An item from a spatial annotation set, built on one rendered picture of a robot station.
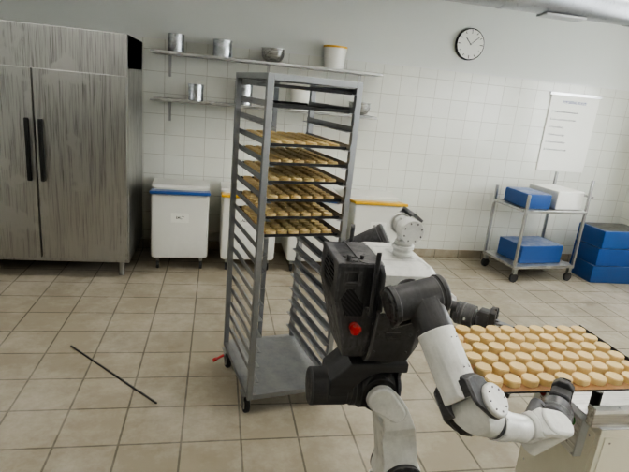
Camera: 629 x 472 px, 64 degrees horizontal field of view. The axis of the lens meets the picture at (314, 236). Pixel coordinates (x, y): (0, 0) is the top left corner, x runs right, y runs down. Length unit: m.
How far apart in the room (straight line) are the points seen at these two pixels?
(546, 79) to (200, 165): 3.91
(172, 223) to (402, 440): 3.55
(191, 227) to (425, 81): 2.88
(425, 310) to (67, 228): 3.87
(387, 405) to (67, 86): 3.67
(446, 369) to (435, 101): 4.77
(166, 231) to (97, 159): 0.89
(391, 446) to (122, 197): 3.42
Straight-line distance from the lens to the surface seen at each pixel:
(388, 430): 1.65
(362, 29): 5.53
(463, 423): 1.25
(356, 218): 5.00
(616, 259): 6.49
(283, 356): 3.25
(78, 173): 4.61
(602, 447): 1.93
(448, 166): 5.94
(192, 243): 4.89
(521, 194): 5.70
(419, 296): 1.23
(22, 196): 4.77
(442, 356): 1.21
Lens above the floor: 1.76
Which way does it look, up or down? 16 degrees down
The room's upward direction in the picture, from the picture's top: 6 degrees clockwise
